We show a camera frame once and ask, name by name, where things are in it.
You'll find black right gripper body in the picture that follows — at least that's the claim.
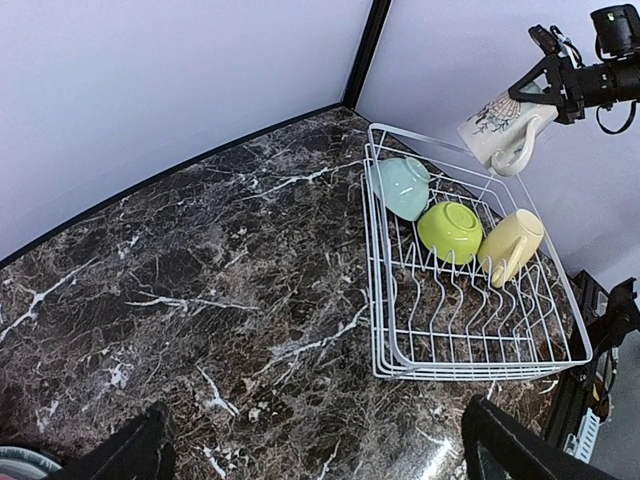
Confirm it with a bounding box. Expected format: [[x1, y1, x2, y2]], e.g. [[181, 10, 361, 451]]
[[544, 55, 585, 124]]

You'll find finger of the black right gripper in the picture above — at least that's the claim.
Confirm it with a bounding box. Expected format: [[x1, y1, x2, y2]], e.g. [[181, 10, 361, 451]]
[[507, 55, 558, 106]]

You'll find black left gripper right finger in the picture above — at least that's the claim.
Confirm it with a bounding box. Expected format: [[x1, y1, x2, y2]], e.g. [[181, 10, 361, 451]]
[[461, 395, 611, 480]]

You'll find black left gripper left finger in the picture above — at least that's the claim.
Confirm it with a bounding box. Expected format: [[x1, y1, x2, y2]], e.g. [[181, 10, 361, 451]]
[[49, 401, 176, 479]]

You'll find patterned beige tall mug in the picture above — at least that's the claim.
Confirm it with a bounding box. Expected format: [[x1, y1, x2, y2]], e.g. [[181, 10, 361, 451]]
[[457, 90, 558, 177]]

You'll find pink polka dot plate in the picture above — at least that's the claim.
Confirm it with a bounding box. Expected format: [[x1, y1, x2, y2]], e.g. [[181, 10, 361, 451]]
[[1, 445, 63, 479]]

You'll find yellow mug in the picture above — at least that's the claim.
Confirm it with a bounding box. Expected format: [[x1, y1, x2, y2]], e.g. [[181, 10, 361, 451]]
[[477, 209, 544, 288]]

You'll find lime green bowl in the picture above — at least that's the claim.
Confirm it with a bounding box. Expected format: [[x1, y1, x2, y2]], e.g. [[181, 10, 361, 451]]
[[417, 201, 483, 265]]

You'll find light teal bowl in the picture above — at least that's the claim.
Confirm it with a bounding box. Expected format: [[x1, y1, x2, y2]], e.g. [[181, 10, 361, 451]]
[[371, 156, 431, 221]]

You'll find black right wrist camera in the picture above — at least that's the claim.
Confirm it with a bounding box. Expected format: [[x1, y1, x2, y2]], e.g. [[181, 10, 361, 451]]
[[590, 3, 639, 57]]

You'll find black front table rail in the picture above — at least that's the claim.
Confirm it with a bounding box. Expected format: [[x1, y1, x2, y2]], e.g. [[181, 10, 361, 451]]
[[542, 269, 640, 451]]

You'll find white slotted cable duct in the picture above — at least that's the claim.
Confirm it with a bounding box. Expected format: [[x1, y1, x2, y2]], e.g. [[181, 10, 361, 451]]
[[563, 408, 601, 464]]

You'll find white wire dish rack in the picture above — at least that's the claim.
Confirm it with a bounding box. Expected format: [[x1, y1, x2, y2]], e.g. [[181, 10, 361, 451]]
[[361, 123, 594, 382]]

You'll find black right corner post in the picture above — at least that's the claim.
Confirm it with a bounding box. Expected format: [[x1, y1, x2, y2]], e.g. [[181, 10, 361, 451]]
[[341, 0, 392, 110]]

